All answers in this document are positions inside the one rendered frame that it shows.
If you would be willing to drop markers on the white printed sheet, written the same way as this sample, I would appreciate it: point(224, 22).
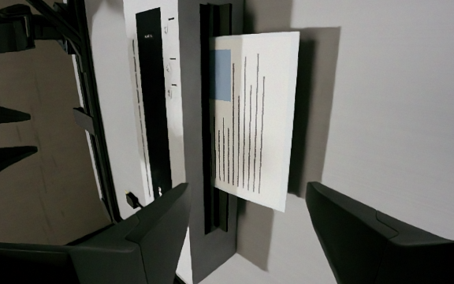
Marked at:
point(252, 87)

